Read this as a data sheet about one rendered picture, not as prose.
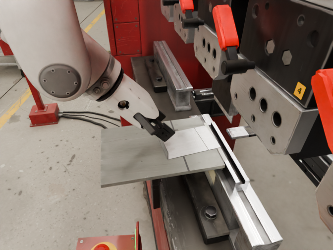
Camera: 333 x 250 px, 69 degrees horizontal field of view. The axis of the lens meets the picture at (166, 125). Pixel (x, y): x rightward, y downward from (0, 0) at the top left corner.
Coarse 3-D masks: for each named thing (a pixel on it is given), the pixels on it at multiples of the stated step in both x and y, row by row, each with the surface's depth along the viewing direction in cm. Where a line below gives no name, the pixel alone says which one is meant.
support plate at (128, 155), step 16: (112, 128) 62; (128, 128) 62; (176, 128) 62; (112, 144) 57; (128, 144) 57; (144, 144) 57; (160, 144) 57; (112, 160) 53; (128, 160) 53; (144, 160) 53; (160, 160) 53; (176, 160) 53; (192, 160) 53; (208, 160) 53; (112, 176) 49; (128, 176) 49; (144, 176) 49; (160, 176) 50
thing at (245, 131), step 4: (228, 128) 61; (232, 128) 61; (236, 128) 61; (240, 128) 61; (244, 128) 61; (248, 128) 61; (228, 132) 60; (232, 132) 60; (236, 132) 60; (240, 132) 60; (244, 132) 60; (248, 132) 60; (252, 132) 60; (232, 136) 58; (236, 136) 58; (240, 136) 59; (244, 136) 59; (248, 136) 59
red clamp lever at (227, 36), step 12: (216, 12) 31; (228, 12) 31; (216, 24) 32; (228, 24) 31; (228, 36) 31; (228, 48) 31; (228, 60) 30; (240, 60) 30; (228, 72) 30; (240, 72) 30
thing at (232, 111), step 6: (216, 84) 53; (222, 84) 50; (228, 84) 47; (216, 90) 53; (222, 90) 50; (228, 90) 47; (216, 96) 54; (222, 96) 50; (228, 96) 47; (222, 102) 51; (228, 102) 48; (222, 108) 53; (228, 108) 48; (234, 108) 48; (228, 114) 49; (234, 114) 49
